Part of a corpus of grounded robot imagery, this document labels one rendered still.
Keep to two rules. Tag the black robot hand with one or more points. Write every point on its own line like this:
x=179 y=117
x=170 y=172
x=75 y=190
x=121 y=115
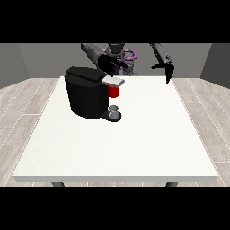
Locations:
x=167 y=69
x=108 y=63

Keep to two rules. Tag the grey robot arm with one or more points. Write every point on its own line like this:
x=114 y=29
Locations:
x=90 y=49
x=160 y=52

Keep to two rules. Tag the pale grey machine lid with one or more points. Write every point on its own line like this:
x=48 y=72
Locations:
x=112 y=80

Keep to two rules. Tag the red pod holder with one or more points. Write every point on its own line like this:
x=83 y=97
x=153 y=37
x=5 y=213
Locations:
x=113 y=91

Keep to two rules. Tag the black coffee machine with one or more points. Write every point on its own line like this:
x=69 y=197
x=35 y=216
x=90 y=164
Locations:
x=86 y=94

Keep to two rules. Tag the small grey cup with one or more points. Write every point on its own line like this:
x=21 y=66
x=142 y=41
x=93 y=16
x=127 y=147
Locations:
x=114 y=111

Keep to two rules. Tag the dark table leg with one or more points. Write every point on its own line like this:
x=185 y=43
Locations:
x=58 y=184
x=172 y=184

